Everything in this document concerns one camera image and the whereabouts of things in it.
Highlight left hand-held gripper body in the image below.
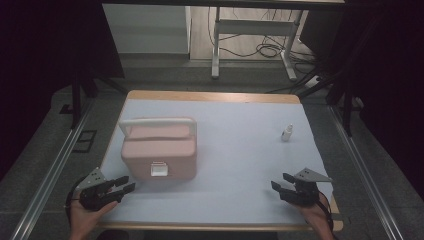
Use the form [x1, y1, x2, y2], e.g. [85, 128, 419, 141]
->
[75, 167, 118, 212]

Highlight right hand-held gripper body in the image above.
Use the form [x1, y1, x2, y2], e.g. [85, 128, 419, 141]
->
[280, 167, 333, 208]

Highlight small white bottle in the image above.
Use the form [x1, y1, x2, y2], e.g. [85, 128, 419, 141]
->
[280, 123, 295, 143]

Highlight pink storage box white handle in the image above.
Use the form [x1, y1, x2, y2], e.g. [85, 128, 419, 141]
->
[118, 116, 198, 183]

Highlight person's right hand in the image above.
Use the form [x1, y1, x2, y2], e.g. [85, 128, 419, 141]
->
[294, 195, 331, 232]

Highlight person's left hand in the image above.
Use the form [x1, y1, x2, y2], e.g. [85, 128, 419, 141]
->
[69, 200, 119, 240]

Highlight white table mat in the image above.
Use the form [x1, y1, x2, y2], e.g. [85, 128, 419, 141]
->
[99, 98, 334, 225]

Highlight black metal stand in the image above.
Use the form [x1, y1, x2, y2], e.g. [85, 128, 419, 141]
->
[68, 63, 128, 130]
[296, 13, 384, 138]

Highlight white power strip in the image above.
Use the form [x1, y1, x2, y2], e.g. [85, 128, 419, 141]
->
[304, 74, 324, 89]

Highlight wooden table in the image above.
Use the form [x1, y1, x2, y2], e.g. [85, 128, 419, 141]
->
[96, 89, 344, 233]

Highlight dark curtain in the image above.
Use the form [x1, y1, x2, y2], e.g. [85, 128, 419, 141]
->
[0, 0, 125, 183]
[333, 0, 424, 201]

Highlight white cabinet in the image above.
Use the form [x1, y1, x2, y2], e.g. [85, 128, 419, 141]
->
[102, 3, 192, 55]

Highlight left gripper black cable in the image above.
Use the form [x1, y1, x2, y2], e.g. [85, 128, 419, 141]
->
[64, 176, 88, 223]

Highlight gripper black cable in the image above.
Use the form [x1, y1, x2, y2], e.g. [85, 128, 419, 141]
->
[64, 176, 88, 223]
[318, 190, 335, 240]

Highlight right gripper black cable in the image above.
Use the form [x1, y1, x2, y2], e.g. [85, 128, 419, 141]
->
[318, 190, 335, 240]

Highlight black floor socket frame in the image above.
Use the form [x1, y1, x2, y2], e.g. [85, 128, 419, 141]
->
[72, 129, 98, 154]

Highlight aluminium floor rail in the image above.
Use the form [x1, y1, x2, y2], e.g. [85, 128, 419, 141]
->
[9, 99, 96, 240]
[328, 104, 405, 240]

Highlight black floor cables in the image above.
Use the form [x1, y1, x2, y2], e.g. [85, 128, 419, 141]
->
[207, 6, 318, 65]

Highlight white metal desk frame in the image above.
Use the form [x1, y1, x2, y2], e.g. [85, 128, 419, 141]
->
[211, 6, 298, 82]

